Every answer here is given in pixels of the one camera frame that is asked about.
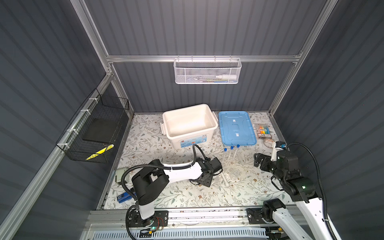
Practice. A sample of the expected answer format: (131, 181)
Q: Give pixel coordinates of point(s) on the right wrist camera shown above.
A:
(277, 146)

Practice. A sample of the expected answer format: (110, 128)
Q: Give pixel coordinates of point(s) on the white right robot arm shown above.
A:
(312, 205)

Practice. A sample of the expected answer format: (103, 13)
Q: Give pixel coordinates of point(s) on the small green white device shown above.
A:
(119, 174)

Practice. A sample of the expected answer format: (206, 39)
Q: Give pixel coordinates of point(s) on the white plastic storage box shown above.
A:
(188, 126)

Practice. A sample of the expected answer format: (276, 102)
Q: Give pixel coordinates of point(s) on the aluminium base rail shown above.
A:
(183, 217)

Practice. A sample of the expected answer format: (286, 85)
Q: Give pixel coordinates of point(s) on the clear test tube rack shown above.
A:
(233, 164)

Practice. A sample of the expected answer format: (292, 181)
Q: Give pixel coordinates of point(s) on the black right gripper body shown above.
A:
(277, 174)

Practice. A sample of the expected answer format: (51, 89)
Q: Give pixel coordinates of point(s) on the blue object at table edge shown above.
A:
(124, 197)

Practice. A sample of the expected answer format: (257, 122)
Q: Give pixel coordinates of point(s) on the black wire wall basket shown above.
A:
(97, 131)

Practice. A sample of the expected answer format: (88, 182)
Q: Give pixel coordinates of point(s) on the colourful pH paper pack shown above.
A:
(264, 132)

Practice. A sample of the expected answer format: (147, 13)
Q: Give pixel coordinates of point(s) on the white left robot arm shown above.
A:
(152, 179)

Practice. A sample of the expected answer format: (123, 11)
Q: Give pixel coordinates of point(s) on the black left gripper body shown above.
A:
(208, 182)

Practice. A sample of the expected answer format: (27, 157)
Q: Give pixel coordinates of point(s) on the white ceramic pestle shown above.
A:
(226, 179)

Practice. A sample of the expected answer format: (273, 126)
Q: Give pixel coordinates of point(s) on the small clear glass beaker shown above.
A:
(234, 174)

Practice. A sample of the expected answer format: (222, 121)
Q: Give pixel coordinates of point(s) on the blue plastic box lid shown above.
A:
(236, 129)

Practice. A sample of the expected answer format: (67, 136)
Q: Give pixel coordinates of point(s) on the white bottle in basket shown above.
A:
(227, 77)

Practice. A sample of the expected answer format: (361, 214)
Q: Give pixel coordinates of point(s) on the white wire mesh basket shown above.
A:
(203, 71)

